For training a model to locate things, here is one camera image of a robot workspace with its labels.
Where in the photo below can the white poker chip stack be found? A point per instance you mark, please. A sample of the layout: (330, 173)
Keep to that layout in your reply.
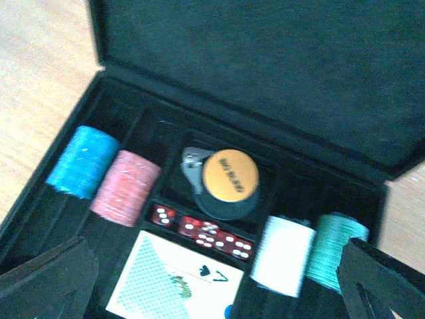
(281, 257)

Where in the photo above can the black poker set case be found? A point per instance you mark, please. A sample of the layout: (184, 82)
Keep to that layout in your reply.
(327, 98)

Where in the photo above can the blue playing card deck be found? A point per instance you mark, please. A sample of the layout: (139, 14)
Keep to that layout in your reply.
(162, 279)

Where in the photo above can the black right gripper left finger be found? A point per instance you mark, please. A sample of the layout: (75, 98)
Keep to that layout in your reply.
(55, 284)

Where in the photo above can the red die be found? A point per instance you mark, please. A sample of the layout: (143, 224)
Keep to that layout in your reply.
(163, 216)
(188, 226)
(210, 240)
(208, 229)
(237, 247)

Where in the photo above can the orange dealer button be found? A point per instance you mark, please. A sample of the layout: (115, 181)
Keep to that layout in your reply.
(230, 176)

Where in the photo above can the small metal case key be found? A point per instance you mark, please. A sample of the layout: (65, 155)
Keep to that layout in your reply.
(192, 166)

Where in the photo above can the red poker chip stack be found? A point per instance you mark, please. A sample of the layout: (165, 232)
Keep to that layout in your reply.
(125, 188)

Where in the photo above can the green poker chip stack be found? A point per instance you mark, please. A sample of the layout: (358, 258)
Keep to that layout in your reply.
(333, 232)

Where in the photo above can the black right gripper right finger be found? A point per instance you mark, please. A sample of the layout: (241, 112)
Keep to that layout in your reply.
(375, 285)

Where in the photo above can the blue poker chip stack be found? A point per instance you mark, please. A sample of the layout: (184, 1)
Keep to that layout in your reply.
(83, 163)

